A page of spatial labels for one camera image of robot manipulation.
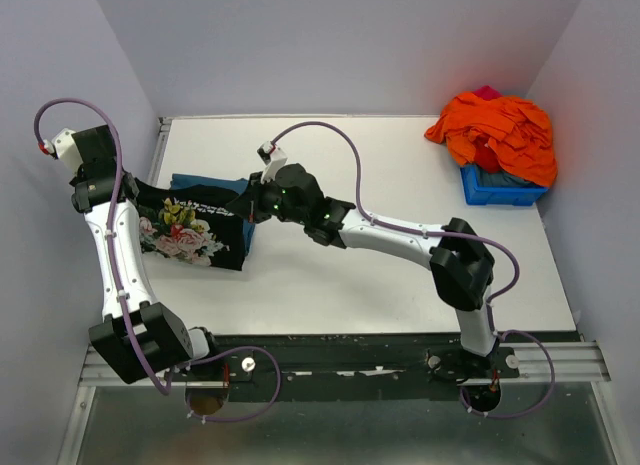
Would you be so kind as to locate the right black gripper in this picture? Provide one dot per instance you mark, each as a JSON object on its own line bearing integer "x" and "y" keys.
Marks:
{"x": 250, "y": 204}

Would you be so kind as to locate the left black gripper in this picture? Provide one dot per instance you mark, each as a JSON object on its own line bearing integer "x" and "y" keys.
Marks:
{"x": 80, "y": 177}

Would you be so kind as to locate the black t-shirt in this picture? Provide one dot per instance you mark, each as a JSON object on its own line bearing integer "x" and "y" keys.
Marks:
{"x": 191, "y": 225}

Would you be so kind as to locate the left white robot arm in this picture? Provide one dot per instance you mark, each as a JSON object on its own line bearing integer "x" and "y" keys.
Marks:
{"x": 178, "y": 344}

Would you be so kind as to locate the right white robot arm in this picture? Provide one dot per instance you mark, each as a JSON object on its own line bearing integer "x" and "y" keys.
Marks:
{"x": 461, "y": 266}

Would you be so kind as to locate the folded teal t-shirt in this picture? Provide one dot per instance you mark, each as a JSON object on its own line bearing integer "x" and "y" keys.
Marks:
{"x": 182, "y": 181}

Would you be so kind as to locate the blue plastic bin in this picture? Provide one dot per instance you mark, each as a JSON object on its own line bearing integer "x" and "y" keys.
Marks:
{"x": 478, "y": 195}

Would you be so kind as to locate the grey t-shirt in bin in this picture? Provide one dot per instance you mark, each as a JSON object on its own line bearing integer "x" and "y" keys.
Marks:
{"x": 500, "y": 179}

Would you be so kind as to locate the red t-shirt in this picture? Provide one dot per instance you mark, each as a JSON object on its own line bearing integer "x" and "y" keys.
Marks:
{"x": 486, "y": 159}

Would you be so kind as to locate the pink t-shirt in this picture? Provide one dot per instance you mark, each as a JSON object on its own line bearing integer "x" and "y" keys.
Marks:
{"x": 487, "y": 93}

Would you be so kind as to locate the orange t-shirt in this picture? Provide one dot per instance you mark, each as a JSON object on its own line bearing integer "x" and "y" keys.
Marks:
{"x": 513, "y": 132}

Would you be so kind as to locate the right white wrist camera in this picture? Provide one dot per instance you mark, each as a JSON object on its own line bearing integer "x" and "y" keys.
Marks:
{"x": 273, "y": 157}

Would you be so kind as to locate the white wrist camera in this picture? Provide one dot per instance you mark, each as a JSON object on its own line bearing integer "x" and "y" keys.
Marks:
{"x": 63, "y": 147}
{"x": 273, "y": 157}

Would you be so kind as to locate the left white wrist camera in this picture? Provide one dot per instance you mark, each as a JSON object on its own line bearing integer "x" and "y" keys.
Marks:
{"x": 63, "y": 147}

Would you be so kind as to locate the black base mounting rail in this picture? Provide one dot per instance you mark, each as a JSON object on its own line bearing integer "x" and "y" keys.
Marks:
{"x": 345, "y": 367}

